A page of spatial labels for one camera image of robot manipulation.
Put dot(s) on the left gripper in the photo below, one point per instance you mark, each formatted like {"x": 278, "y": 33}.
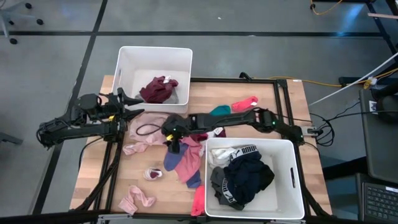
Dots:
{"x": 113, "y": 107}

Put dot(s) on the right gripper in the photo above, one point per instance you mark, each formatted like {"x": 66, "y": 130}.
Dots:
{"x": 175, "y": 126}

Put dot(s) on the purple sock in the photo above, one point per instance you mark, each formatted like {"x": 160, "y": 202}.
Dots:
{"x": 174, "y": 158}
{"x": 194, "y": 182}

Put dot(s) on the salmon pink garment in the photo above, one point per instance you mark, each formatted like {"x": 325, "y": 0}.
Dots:
{"x": 191, "y": 160}

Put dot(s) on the dark maroon garment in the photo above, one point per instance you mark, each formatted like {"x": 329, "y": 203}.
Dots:
{"x": 157, "y": 90}

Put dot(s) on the grey sock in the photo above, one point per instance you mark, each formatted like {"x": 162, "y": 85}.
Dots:
{"x": 173, "y": 99}

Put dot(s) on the white garment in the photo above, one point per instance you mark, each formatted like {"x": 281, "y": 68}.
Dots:
{"x": 219, "y": 155}

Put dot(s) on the grey Puma underwear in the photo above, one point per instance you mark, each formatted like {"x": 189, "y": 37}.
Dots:
{"x": 217, "y": 180}

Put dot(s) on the maroon white teal sock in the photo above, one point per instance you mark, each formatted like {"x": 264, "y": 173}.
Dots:
{"x": 221, "y": 110}

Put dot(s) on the navy Puma underwear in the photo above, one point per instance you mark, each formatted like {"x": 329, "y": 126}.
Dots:
{"x": 245, "y": 180}

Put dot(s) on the coral sock with white tag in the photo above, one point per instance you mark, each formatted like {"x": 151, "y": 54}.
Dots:
{"x": 244, "y": 104}

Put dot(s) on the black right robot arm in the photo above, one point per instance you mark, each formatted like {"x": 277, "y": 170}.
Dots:
{"x": 236, "y": 119}

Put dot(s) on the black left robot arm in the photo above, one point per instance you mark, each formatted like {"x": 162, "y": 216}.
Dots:
{"x": 77, "y": 130}

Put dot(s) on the small pink white sock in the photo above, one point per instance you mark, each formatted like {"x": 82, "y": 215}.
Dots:
{"x": 153, "y": 173}

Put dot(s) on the white plastic bin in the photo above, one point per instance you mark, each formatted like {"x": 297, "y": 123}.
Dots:
{"x": 140, "y": 62}
{"x": 280, "y": 202}

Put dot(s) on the black clamp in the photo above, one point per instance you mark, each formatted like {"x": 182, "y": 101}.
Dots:
{"x": 244, "y": 75}

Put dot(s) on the grey furniture foot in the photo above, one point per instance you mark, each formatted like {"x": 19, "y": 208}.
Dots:
{"x": 9, "y": 138}

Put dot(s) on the grey office chair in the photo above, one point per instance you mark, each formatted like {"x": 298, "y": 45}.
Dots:
{"x": 6, "y": 14}

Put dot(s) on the black power strip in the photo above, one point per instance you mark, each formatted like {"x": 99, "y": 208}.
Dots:
{"x": 348, "y": 81}

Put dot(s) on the black laptop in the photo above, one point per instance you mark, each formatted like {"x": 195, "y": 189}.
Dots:
{"x": 379, "y": 202}

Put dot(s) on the black rounded device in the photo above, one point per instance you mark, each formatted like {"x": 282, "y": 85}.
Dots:
{"x": 388, "y": 105}

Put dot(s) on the wooden slat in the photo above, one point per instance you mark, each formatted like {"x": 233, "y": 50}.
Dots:
{"x": 385, "y": 16}

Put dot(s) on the silver metal bracket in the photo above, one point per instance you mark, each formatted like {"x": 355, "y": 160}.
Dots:
{"x": 113, "y": 218}

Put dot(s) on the black desk frame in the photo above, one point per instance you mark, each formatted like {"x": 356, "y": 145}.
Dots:
{"x": 381, "y": 28}

